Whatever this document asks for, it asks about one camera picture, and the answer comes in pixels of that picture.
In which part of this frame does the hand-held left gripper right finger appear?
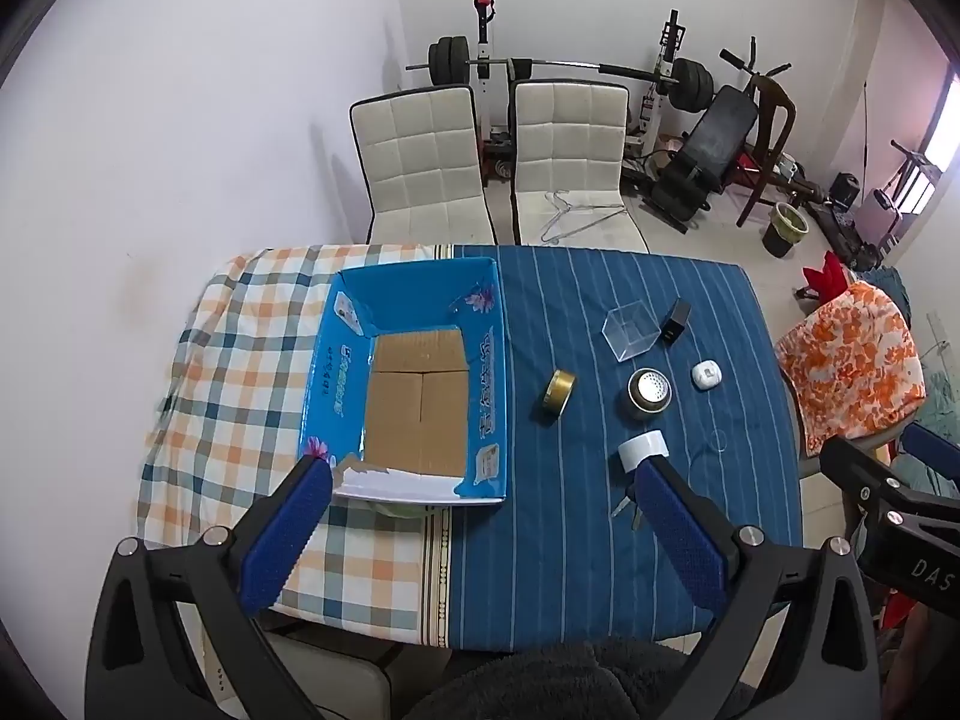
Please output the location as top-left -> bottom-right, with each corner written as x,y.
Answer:
634,456 -> 878,720

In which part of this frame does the white wire hanger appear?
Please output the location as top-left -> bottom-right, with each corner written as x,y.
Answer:
549,202 -> 628,245

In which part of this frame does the gold tape roll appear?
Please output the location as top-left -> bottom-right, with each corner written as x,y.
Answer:
541,370 -> 578,421

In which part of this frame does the dark fuzzy clothing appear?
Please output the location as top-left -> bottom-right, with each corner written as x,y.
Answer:
405,634 -> 706,720

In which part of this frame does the white cylinder container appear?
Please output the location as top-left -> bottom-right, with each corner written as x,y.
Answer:
618,431 -> 670,475

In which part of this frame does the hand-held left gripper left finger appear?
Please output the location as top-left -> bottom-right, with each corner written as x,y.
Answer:
84,456 -> 335,720

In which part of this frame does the blue striped tablecloth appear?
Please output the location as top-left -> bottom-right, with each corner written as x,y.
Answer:
424,244 -> 807,653

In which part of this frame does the black exercise machine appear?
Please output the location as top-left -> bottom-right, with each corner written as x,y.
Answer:
806,139 -> 931,271

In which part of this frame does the orange floral cloth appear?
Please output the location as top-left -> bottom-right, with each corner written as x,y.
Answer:
774,281 -> 927,458

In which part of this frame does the white padded chair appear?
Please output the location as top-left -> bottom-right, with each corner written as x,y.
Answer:
349,85 -> 500,246
510,79 -> 652,254

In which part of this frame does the white barbell rack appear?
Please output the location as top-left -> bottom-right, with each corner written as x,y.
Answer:
469,0 -> 687,188

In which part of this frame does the black power adapter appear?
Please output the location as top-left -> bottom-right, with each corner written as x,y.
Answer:
658,298 -> 692,347

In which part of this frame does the barbell with black plates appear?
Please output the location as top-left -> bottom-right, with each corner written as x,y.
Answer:
405,36 -> 717,110

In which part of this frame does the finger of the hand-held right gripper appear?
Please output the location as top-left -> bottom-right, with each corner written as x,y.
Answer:
819,436 -> 960,533
900,422 -> 960,485

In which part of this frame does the orange plaid tablecloth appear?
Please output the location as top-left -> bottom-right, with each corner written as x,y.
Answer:
142,242 -> 458,646

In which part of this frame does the clear plastic box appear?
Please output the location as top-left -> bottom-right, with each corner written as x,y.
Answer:
602,301 -> 661,365

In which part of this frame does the round metal tin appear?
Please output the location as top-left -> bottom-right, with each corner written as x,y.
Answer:
627,367 -> 674,419

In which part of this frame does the brown wooden chair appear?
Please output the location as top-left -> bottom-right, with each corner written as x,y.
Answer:
735,73 -> 796,230

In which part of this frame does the red cloth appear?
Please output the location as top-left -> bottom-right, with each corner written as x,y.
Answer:
799,251 -> 852,301

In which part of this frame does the bunch of keys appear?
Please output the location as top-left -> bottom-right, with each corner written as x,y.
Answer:
611,484 -> 650,530

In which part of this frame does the black weight bench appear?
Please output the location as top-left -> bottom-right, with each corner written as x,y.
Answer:
641,85 -> 758,222

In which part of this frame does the blue cardboard box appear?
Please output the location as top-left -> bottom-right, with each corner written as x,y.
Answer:
298,256 -> 511,509

